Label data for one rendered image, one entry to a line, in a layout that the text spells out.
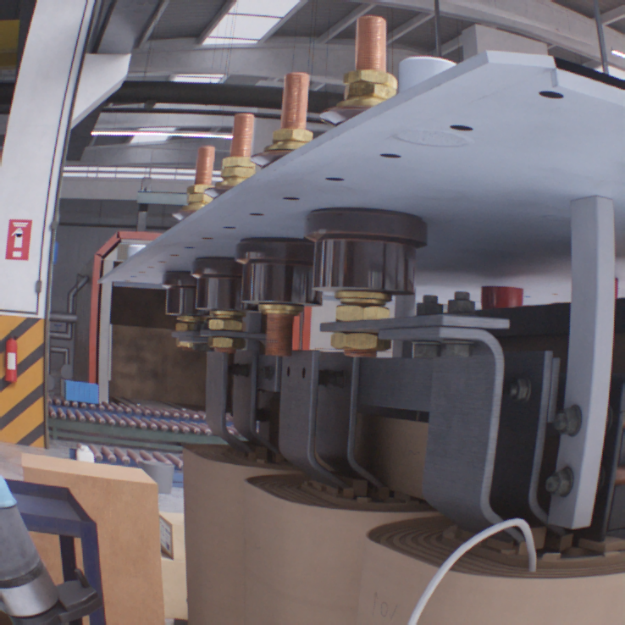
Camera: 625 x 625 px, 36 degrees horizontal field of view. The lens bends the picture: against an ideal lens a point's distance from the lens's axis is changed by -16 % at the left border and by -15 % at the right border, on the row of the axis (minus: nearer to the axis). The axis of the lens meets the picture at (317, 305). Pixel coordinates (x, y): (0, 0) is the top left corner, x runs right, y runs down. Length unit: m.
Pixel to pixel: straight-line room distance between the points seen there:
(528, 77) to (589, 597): 0.38
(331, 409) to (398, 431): 0.10
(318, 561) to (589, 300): 0.48
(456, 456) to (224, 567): 0.79
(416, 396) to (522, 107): 0.56
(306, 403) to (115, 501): 1.26
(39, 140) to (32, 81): 0.82
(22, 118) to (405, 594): 11.09
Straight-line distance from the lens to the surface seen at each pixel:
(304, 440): 1.19
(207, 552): 1.58
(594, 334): 0.75
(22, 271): 11.45
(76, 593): 1.08
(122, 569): 2.42
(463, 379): 0.81
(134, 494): 2.39
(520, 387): 0.79
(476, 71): 0.44
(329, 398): 1.26
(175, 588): 4.35
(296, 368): 1.22
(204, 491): 1.57
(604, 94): 0.45
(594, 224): 0.76
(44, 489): 2.19
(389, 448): 1.21
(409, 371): 1.05
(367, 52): 1.00
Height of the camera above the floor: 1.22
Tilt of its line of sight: 3 degrees up
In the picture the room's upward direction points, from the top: 3 degrees clockwise
